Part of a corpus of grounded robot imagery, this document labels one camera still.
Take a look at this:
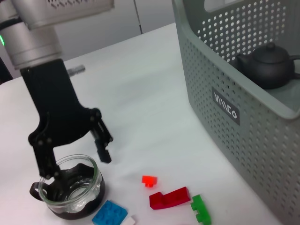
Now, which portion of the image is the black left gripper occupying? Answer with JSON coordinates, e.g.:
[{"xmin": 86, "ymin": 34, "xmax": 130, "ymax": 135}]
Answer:
[{"xmin": 20, "ymin": 59, "xmax": 114, "ymax": 186}]

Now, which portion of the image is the long dark red toy brick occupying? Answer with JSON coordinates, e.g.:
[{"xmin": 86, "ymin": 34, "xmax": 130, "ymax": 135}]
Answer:
[{"xmin": 149, "ymin": 187, "xmax": 191, "ymax": 210}]

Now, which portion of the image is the white toy brick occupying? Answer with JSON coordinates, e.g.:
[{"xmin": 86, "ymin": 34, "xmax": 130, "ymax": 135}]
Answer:
[{"xmin": 121, "ymin": 215, "xmax": 136, "ymax": 225}]

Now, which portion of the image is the green toy brick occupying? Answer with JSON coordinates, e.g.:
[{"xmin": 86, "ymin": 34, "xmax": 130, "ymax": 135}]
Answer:
[{"xmin": 190, "ymin": 194, "xmax": 211, "ymax": 223}]

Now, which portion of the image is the blue flat toy plate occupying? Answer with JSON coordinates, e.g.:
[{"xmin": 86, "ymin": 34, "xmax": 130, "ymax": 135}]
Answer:
[{"xmin": 91, "ymin": 200, "xmax": 129, "ymax": 225}]

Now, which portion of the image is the glass teacup with black holder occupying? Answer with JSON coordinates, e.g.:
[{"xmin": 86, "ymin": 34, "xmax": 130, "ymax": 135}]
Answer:
[{"xmin": 29, "ymin": 154, "xmax": 106, "ymax": 221}]

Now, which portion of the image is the small red toy brick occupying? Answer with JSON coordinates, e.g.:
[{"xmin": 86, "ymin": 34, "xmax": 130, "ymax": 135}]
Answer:
[{"xmin": 142, "ymin": 175, "xmax": 158, "ymax": 188}]

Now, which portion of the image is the grey perforated storage basket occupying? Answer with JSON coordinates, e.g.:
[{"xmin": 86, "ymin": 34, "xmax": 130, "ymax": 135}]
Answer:
[{"xmin": 172, "ymin": 0, "xmax": 300, "ymax": 225}]

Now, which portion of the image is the dark clay teapot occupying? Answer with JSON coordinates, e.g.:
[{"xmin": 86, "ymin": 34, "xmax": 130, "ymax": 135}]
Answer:
[{"xmin": 235, "ymin": 42, "xmax": 300, "ymax": 90}]

